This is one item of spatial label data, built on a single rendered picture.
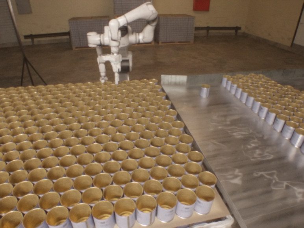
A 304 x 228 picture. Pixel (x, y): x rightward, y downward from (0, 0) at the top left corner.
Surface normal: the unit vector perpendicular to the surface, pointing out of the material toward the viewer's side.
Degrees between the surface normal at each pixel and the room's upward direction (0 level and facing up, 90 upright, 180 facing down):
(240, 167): 0
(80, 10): 90
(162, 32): 91
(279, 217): 0
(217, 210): 2
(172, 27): 92
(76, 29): 89
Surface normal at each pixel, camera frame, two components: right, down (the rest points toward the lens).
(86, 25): 0.22, 0.51
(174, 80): -0.08, 0.52
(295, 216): 0.00, -0.85
